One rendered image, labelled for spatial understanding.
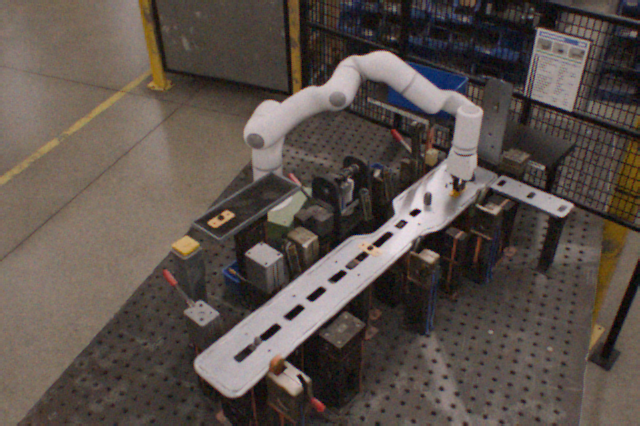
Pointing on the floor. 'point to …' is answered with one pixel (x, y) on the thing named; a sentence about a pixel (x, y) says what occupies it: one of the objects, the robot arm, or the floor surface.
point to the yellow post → (614, 240)
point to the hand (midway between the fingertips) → (458, 185)
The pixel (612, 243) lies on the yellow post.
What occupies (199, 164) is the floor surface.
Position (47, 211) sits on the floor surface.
